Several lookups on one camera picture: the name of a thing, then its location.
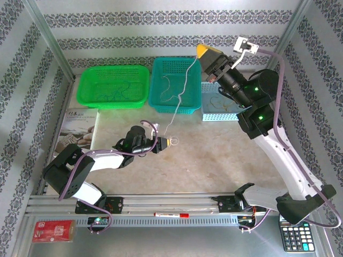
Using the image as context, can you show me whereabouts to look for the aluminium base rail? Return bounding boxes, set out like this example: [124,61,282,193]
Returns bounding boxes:
[25,193,282,215]

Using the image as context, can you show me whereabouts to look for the red packet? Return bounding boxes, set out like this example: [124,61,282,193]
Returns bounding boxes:
[32,220,78,243]

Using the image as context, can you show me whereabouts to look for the black calculator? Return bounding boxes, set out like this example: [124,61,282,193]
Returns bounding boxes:
[278,214,316,254]

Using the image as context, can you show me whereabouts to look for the long white wire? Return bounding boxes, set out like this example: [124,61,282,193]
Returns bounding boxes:
[160,74,180,103]

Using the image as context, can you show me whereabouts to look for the grey slotted cable duct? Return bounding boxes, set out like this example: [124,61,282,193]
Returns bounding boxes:
[73,215,241,228]

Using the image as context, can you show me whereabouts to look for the light blue perforated plastic basket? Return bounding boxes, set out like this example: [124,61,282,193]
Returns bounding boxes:
[200,81,241,122]

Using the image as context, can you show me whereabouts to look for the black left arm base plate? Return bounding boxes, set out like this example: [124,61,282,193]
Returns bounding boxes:
[74,196,124,215]

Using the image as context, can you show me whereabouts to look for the teal perforated plastic basket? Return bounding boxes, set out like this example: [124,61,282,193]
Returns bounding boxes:
[148,57,202,115]

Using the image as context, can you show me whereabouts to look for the small circuit board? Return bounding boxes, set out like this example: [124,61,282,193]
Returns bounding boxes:
[87,216,109,227]

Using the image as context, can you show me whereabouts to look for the long yellow-green wire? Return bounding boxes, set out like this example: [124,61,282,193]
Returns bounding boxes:
[208,95,228,108]

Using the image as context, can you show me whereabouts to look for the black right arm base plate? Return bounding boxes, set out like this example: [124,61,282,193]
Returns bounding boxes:
[211,195,242,214]

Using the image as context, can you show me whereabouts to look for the blue wire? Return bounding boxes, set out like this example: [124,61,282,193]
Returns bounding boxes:
[112,80,135,102]
[96,90,121,104]

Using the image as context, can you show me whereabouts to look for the aluminium side rail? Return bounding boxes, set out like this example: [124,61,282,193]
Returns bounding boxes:
[36,76,76,196]

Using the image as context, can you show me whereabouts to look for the green perforated plastic basket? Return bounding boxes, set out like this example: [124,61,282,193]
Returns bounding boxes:
[76,65,150,110]

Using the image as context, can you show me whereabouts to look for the aluminium frame post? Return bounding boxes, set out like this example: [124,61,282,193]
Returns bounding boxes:
[267,0,314,71]
[23,0,76,81]

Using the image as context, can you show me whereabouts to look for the white softcover book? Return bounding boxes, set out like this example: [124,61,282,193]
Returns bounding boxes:
[55,108,100,161]

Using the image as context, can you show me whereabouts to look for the red and white marker pen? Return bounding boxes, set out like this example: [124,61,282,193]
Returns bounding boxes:
[153,211,190,218]

